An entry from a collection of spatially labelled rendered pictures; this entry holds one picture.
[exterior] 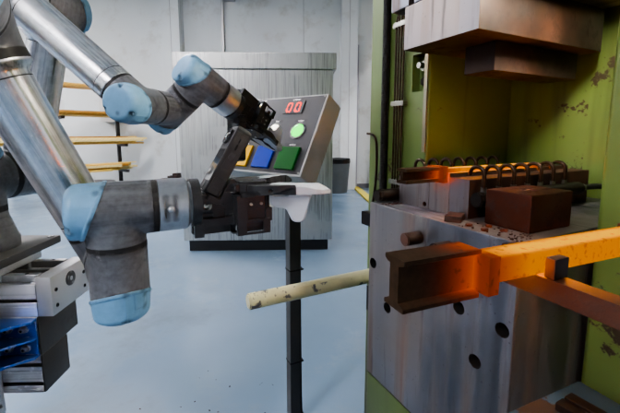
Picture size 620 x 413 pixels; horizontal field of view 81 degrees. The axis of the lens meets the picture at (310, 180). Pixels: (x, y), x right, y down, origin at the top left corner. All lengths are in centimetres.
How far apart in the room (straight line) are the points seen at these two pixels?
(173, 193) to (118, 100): 29
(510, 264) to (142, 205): 43
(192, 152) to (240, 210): 284
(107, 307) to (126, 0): 775
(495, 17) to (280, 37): 669
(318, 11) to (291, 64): 432
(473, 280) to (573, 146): 87
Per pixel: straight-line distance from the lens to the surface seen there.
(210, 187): 55
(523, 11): 89
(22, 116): 64
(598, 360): 88
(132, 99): 76
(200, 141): 336
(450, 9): 83
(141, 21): 798
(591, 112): 118
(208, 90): 86
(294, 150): 107
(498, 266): 36
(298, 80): 327
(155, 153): 767
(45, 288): 99
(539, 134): 124
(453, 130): 111
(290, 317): 138
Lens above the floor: 108
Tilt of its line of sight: 7 degrees down
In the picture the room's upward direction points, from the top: straight up
